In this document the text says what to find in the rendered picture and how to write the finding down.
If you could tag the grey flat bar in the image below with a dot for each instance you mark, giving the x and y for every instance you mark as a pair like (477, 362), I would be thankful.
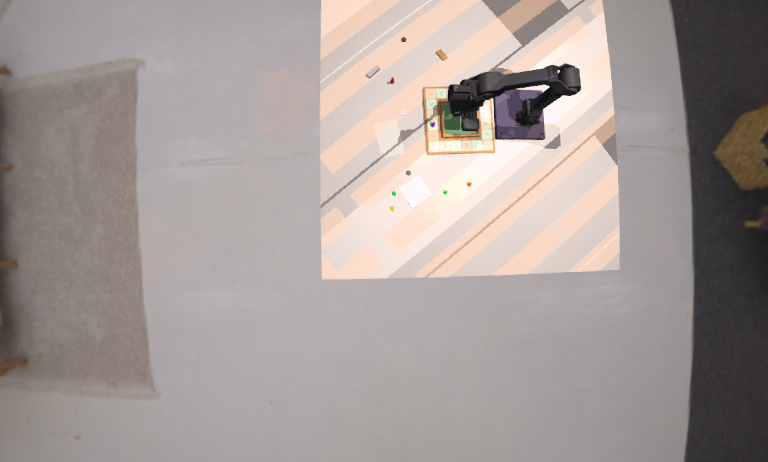
(373, 71)

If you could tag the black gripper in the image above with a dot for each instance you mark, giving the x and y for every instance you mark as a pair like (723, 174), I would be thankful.
(470, 122)

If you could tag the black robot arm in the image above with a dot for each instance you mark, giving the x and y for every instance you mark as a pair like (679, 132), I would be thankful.
(492, 84)

